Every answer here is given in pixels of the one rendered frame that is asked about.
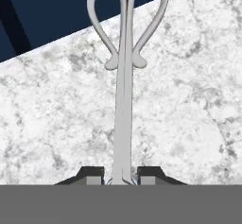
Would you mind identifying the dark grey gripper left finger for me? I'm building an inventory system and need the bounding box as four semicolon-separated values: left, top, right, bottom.
55;165;106;186

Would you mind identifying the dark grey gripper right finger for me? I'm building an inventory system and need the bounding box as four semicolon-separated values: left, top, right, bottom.
137;165;188;186

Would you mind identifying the dark blue cabinet front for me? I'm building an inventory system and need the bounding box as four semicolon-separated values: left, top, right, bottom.
0;0;199;63

